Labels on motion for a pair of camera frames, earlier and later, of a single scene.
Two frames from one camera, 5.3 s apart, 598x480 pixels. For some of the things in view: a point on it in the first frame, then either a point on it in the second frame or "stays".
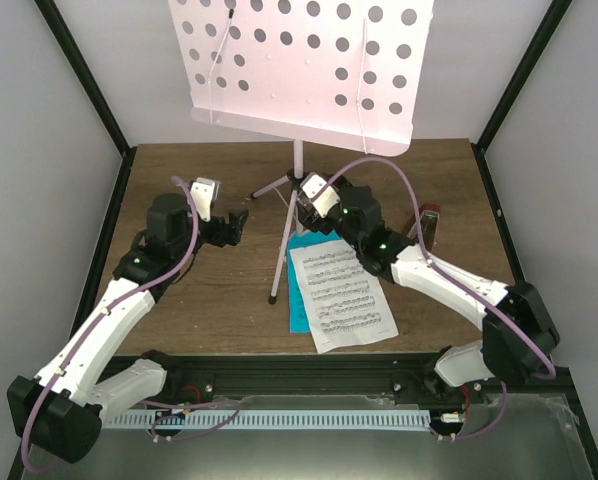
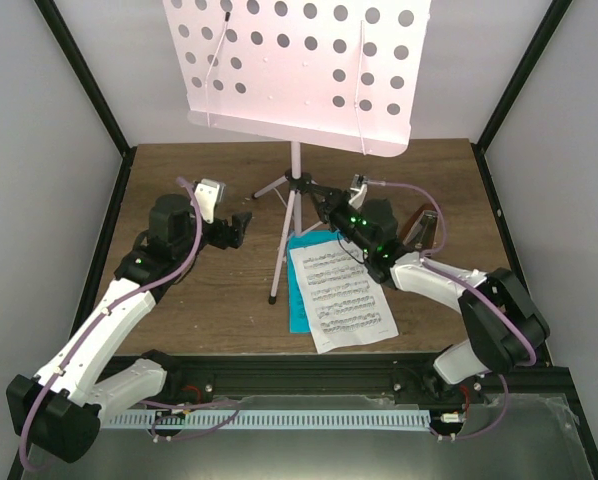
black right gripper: [310, 221] → [328, 210]
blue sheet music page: [296, 314] stays
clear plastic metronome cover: [429, 224] stays
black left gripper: [235, 229] stays
